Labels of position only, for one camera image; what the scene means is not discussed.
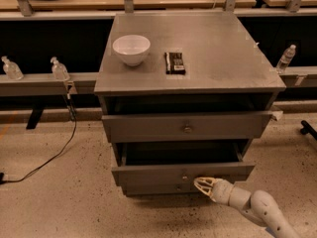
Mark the clear pump bottle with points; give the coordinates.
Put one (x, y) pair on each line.
(11, 69)
(59, 70)

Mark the clear pump bottle far left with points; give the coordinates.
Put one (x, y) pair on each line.
(11, 69)

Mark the white ceramic bowl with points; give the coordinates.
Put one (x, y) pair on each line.
(132, 49)

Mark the clear plastic water bottle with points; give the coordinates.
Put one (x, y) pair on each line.
(286, 59)

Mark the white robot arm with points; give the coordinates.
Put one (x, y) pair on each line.
(259, 206)

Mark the grey top drawer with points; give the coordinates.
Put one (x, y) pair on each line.
(186, 126)

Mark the grey bottom drawer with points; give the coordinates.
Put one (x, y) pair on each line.
(131, 190)

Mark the grey wooden drawer cabinet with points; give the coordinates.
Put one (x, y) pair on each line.
(225, 70)

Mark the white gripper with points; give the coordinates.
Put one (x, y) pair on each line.
(221, 191)

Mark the black chair base leg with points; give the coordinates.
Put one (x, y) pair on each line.
(308, 129)

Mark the grey drawer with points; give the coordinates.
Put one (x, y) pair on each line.
(131, 190)
(172, 163)
(186, 126)

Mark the grey metal rail shelf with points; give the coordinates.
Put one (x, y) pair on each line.
(40, 84)

